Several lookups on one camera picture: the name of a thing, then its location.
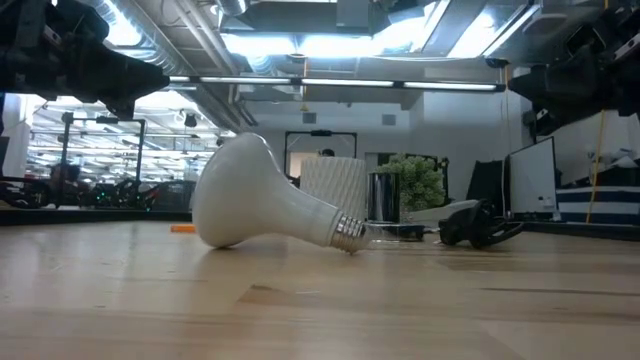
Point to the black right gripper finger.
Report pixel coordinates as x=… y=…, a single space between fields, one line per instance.
x=536 y=121
x=560 y=85

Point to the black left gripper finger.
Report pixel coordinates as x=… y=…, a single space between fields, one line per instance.
x=121 y=110
x=115 y=82

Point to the white reflector lightbulb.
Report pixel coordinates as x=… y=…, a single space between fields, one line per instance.
x=245 y=195

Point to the chrome lamp socket base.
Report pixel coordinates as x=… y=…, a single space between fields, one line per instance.
x=384 y=197

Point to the white screen monitor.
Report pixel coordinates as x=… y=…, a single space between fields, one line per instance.
x=532 y=175

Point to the black office chair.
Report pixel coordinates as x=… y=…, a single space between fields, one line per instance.
x=485 y=187

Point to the black mesh chair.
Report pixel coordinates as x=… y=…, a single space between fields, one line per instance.
x=172 y=196

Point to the blue white striped box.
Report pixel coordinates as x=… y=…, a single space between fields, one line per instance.
x=615 y=205

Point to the green artificial plant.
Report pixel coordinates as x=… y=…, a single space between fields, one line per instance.
x=420 y=182

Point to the orange sticky note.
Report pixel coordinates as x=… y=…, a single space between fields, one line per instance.
x=184 y=228

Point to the grey rectangular block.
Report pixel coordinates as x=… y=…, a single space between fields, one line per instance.
x=435 y=215

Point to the LED light bar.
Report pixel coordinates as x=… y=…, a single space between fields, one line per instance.
x=345 y=82

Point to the white textured pen cup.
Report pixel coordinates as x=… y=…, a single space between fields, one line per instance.
x=335 y=182

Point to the black camera rig frame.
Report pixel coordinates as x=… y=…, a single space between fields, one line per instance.
x=141 y=150

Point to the black aluminium table frame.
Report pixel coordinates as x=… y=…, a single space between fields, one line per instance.
x=100 y=216

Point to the black doorway frame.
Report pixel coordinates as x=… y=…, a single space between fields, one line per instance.
x=320 y=133

